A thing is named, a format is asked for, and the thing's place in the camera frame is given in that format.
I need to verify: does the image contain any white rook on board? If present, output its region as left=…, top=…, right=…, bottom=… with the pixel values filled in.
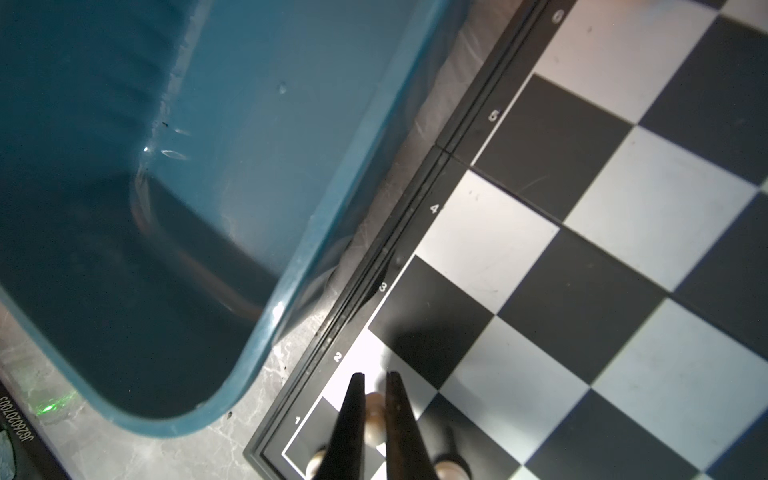
left=305, top=449, right=326, bottom=480

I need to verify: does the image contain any white pawn on board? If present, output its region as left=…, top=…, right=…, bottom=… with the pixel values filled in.
left=434, top=460, right=470, bottom=480

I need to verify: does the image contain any teal plastic tray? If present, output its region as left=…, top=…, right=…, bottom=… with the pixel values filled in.
left=1, top=1, right=469, bottom=437

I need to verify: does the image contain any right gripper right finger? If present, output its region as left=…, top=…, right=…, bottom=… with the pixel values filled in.
left=385, top=371, right=438, bottom=480

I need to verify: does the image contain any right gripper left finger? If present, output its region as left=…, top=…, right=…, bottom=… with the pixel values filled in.
left=314, top=373, right=366, bottom=480

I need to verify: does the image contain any black and white chessboard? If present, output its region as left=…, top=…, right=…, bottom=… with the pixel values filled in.
left=244, top=1, right=767, bottom=479

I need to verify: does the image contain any white pawn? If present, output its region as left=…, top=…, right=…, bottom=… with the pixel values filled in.
left=364, top=392, right=386, bottom=448
left=434, top=460, right=470, bottom=480

